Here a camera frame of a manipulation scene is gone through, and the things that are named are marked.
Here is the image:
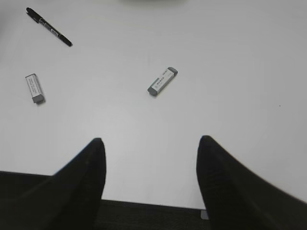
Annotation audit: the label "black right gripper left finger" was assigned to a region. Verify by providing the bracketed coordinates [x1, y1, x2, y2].
[0, 138, 106, 230]

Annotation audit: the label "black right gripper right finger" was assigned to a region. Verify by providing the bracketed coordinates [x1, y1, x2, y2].
[196, 135, 307, 230]

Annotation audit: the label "black marker pen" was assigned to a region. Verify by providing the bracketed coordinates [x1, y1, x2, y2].
[26, 7, 72, 47]

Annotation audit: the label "grey white eraser middle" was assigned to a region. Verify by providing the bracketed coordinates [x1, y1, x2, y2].
[25, 73, 45, 104]

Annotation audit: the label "grey white eraser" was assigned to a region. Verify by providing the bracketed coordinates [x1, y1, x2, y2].
[147, 67, 178, 96]
[25, 73, 45, 104]

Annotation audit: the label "grey white eraser right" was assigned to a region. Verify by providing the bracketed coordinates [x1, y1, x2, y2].
[147, 67, 178, 96]

